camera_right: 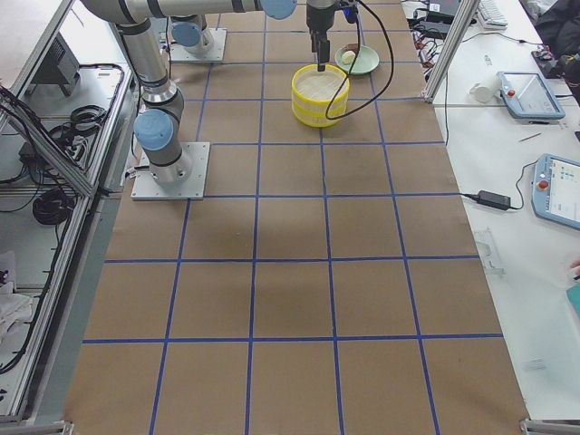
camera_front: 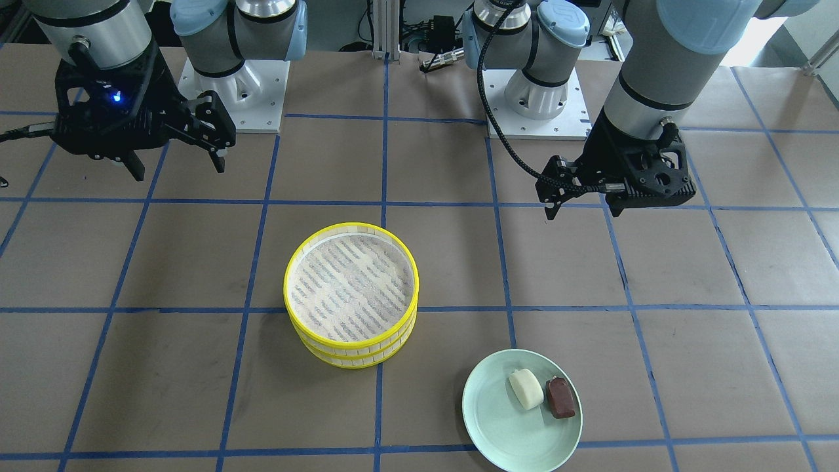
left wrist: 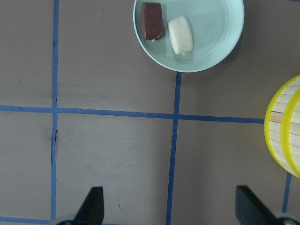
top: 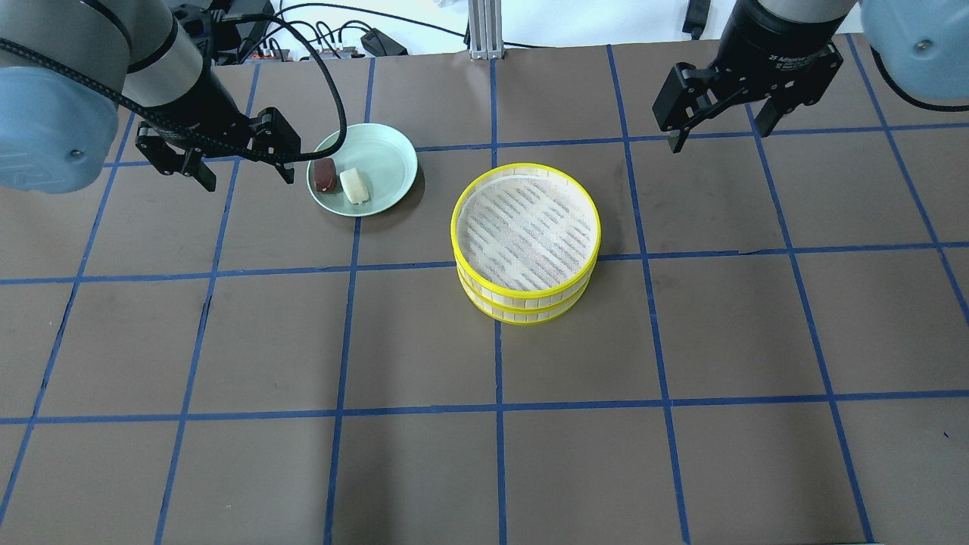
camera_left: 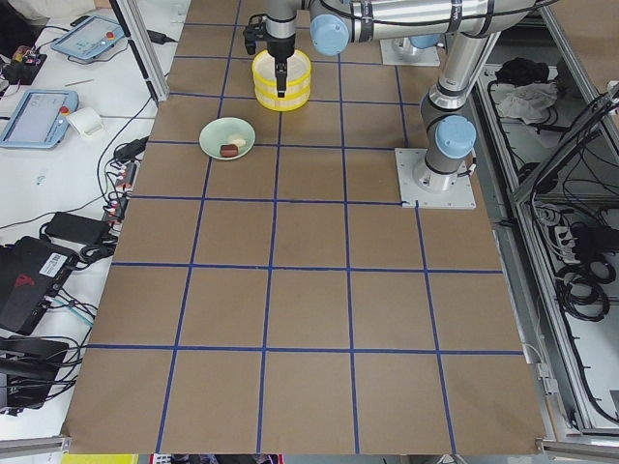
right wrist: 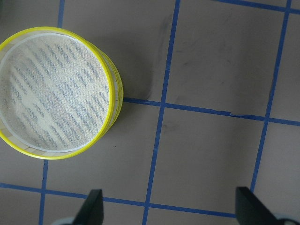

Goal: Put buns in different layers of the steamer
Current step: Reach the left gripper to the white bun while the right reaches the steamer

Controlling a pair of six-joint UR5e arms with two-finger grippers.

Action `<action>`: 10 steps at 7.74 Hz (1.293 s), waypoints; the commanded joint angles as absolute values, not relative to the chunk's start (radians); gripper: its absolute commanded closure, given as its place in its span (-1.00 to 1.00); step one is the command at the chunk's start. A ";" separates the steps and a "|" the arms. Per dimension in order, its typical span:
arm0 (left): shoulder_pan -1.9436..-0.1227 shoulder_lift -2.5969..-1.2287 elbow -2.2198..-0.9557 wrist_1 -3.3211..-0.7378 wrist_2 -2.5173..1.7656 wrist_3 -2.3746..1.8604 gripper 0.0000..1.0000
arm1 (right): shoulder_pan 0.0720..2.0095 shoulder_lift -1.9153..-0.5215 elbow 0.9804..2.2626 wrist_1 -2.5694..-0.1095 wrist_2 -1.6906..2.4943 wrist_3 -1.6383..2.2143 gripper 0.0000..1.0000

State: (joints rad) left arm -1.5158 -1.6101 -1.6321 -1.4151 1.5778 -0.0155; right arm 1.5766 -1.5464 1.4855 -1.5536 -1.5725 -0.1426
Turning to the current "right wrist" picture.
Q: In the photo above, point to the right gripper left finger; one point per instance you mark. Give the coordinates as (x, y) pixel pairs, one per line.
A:
(92, 210)

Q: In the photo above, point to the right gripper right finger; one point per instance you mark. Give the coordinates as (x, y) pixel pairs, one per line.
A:
(249, 210)

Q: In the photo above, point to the yellow steamer layer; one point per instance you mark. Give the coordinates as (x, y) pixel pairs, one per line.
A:
(59, 93)

